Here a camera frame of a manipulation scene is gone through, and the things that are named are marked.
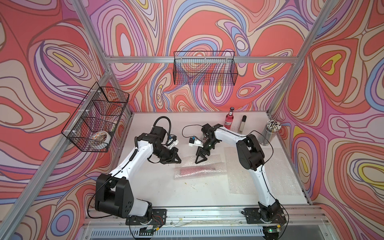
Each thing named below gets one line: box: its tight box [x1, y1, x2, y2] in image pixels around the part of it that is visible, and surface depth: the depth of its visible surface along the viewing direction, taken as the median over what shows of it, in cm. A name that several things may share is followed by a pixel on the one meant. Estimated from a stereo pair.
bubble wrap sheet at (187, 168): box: [174, 154, 227, 180], surface depth 86 cm
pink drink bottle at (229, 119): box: [224, 106, 235, 130], surface depth 103 cm
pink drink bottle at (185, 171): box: [180, 167, 216, 176], surface depth 86 cm
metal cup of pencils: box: [260, 119, 282, 146], surface depth 91 cm
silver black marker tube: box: [237, 115, 247, 134], surface depth 110 cm
